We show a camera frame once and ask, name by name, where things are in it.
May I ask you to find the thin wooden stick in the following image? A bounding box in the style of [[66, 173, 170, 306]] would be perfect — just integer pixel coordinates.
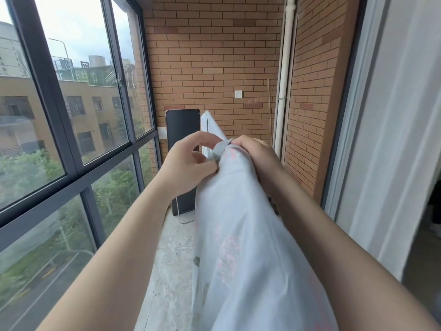
[[267, 78, 274, 146]]

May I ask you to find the white sheer curtain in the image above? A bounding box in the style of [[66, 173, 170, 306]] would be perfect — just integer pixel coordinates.
[[335, 0, 441, 284]]

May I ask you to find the tan building outside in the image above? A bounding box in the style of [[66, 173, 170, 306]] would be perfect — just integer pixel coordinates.
[[0, 75, 147, 160]]

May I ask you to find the light blue floral bed sheet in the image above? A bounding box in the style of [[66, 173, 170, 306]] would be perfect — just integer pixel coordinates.
[[190, 110, 340, 331]]

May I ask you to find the person's left hand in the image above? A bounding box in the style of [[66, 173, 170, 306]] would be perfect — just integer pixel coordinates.
[[157, 131, 227, 204]]

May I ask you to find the white drain pipe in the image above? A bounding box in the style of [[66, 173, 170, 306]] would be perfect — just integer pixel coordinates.
[[273, 0, 298, 160]]

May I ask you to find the person's right hand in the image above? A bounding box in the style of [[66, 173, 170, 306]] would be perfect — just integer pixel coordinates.
[[230, 134, 287, 198]]

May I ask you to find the grey street lamp pole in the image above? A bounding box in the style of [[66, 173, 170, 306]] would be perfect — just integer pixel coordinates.
[[48, 38, 75, 80]]

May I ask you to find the person's right forearm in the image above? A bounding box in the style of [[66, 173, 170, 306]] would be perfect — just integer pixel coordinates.
[[263, 170, 441, 331]]

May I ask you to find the white sliding door frame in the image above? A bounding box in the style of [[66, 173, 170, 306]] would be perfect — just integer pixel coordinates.
[[321, 0, 384, 211]]

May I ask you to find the person's left forearm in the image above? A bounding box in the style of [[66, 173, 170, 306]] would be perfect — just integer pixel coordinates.
[[36, 170, 193, 331]]

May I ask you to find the dark grey window frame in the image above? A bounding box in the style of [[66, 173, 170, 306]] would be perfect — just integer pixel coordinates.
[[0, 0, 163, 255]]

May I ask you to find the black standing mirror panel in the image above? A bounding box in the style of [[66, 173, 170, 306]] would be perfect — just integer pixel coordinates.
[[165, 108, 202, 225]]

